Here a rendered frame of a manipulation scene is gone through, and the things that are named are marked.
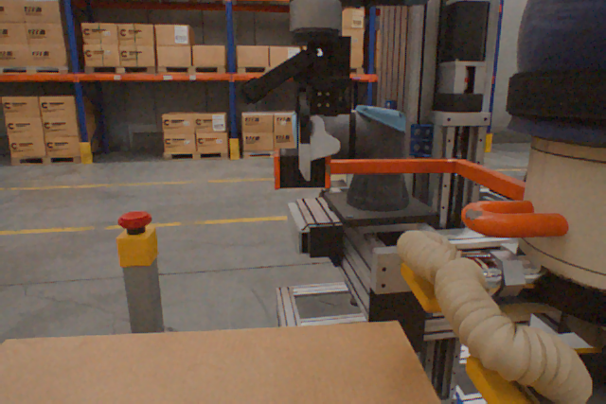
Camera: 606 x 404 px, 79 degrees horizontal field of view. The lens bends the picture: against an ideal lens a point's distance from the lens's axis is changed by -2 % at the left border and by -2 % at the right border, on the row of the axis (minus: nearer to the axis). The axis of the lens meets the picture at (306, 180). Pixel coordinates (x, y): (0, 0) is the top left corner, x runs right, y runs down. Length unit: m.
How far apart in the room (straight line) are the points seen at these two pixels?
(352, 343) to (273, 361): 0.12
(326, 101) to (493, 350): 0.39
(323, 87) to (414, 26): 0.57
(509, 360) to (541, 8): 0.29
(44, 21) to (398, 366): 7.95
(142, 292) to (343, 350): 0.52
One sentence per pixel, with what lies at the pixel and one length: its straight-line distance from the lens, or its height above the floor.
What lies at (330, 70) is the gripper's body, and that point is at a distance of 0.57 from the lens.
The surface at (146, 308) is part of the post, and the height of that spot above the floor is 0.82.
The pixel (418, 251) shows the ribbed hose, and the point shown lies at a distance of 0.41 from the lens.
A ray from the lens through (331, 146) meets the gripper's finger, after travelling 0.55.
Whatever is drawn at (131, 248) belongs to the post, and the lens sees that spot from 0.91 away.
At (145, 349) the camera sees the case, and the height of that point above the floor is 0.95.
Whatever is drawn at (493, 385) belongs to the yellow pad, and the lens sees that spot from 0.37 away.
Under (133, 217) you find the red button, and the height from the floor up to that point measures 1.04.
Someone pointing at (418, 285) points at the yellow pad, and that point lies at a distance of 0.49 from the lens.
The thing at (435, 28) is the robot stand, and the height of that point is 1.47.
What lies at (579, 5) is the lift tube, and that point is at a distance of 0.38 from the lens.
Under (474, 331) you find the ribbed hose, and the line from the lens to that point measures 0.32.
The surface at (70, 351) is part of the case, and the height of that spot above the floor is 0.95.
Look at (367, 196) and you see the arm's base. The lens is 0.89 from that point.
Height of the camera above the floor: 1.31
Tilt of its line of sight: 14 degrees down
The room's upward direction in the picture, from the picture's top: straight up
